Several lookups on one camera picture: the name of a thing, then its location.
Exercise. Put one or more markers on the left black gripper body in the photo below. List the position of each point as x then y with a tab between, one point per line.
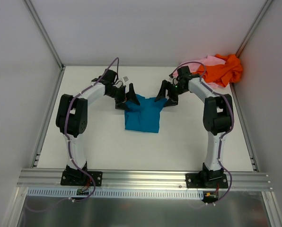
121	96

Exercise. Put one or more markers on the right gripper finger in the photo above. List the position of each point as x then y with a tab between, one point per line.
171	102
162	91

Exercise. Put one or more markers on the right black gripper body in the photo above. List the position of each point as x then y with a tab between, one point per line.
170	92

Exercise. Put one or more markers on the teal blue t shirt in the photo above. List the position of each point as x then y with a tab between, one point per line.
144	117

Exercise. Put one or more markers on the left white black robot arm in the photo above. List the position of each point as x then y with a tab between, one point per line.
72	121

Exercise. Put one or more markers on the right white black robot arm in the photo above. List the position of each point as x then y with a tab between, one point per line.
218	120

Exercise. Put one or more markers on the pink t shirt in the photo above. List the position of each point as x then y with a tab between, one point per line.
207	61

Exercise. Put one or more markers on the orange t shirt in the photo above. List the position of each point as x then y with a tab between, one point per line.
222	75

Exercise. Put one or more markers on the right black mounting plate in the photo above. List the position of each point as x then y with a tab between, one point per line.
194	180

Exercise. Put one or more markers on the black mounting plate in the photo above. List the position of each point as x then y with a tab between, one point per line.
194	180
81	179

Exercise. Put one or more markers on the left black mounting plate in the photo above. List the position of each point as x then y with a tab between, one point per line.
81	179

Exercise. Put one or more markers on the white slotted cable duct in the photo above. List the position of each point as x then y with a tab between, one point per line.
117	193

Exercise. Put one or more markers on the left aluminium corner post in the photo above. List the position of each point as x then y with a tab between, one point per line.
38	22

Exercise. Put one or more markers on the aluminium corner post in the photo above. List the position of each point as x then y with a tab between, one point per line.
38	22
256	22

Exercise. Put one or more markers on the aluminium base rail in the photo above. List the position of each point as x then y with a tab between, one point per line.
145	180

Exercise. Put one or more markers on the right aluminium corner post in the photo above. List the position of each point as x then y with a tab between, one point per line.
256	22

